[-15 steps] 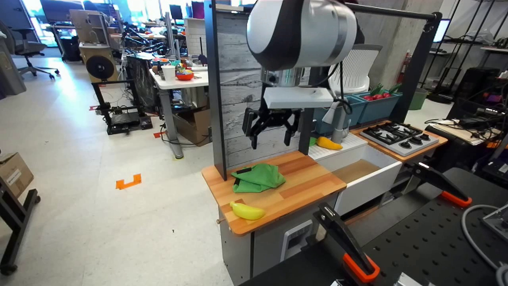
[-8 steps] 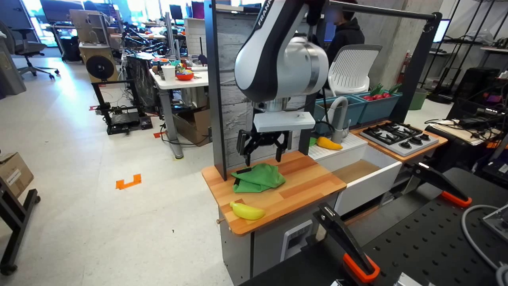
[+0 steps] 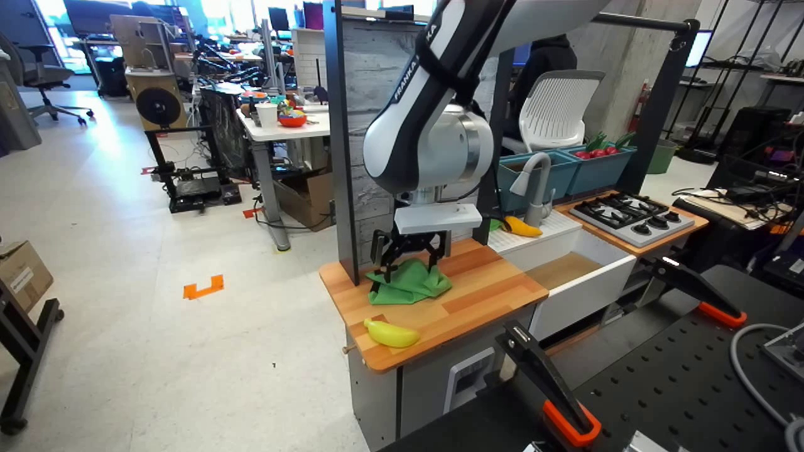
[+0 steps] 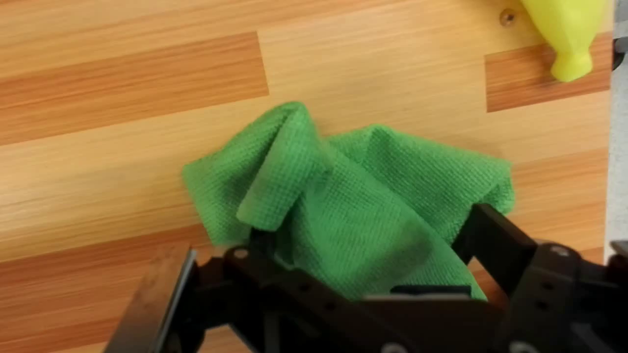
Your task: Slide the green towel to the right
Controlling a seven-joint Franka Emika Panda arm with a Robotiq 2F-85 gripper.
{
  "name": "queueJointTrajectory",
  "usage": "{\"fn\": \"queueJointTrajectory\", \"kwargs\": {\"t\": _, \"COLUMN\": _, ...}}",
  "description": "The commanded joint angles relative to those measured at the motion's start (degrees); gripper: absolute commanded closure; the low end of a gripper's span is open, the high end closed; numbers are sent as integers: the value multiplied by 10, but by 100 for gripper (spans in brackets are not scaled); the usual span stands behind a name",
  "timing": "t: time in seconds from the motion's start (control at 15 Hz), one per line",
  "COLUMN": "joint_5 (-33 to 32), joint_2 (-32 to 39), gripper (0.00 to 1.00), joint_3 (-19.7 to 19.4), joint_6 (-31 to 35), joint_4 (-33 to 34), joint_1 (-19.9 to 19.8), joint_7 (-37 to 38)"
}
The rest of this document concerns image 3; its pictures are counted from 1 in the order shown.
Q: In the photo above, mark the cardboard box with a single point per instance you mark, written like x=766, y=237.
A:
x=22, y=273
x=308, y=201

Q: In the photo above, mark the black metal shelf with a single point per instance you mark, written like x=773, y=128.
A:
x=728, y=63

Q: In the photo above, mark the black frame stand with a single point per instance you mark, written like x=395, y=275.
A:
x=25, y=351

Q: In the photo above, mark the green towel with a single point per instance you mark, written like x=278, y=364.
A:
x=411, y=284

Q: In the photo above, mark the yellow orange toy pepper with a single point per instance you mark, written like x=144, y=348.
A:
x=522, y=227

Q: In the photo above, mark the red bowl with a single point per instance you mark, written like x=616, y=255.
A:
x=292, y=120

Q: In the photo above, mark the grey toy tap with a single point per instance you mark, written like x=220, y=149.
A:
x=539, y=182

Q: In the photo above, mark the black stove knob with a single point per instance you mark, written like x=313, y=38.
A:
x=641, y=228
x=657, y=222
x=672, y=216

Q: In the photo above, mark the grey toy stove burner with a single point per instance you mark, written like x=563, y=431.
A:
x=619, y=210

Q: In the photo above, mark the black 3d printer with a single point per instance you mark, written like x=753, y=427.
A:
x=188, y=179

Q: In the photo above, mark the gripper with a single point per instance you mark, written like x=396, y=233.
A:
x=411, y=237

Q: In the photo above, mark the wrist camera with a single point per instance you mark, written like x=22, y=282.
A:
x=440, y=218

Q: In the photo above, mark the white desk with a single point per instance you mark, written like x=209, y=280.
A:
x=276, y=135

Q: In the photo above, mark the heap of toy vegetables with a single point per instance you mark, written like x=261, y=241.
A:
x=600, y=150

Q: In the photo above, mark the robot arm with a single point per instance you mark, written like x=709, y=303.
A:
x=427, y=144

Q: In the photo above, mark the white paper cup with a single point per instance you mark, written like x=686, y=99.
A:
x=267, y=116

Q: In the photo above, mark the green bin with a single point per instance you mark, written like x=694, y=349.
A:
x=661, y=157

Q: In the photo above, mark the office chair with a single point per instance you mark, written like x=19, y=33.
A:
x=39, y=74

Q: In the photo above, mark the teal storage bin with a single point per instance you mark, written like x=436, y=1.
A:
x=534, y=172
x=600, y=171

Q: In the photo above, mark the white toy sink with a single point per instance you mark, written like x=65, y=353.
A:
x=584, y=282

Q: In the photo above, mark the white chair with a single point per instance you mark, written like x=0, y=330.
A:
x=556, y=113

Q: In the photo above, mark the fire extinguisher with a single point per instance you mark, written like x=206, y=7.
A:
x=639, y=107

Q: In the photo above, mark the person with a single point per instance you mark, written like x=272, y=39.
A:
x=543, y=69

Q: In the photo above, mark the black clamp orange tip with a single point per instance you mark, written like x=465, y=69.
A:
x=697, y=289
x=546, y=376

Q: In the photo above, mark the monitor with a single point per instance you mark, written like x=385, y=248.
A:
x=698, y=49

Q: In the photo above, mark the yellow toy banana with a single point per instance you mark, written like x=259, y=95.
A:
x=391, y=333

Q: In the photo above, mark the toy kitchen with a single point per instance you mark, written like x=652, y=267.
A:
x=477, y=289

